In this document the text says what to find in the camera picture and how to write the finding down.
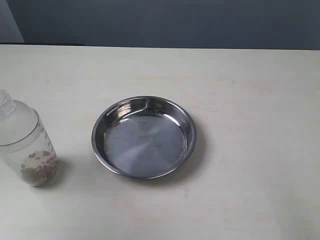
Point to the clear plastic shaker bottle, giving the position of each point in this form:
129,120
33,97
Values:
25,146

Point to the round stainless steel plate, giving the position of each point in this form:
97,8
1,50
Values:
144,137

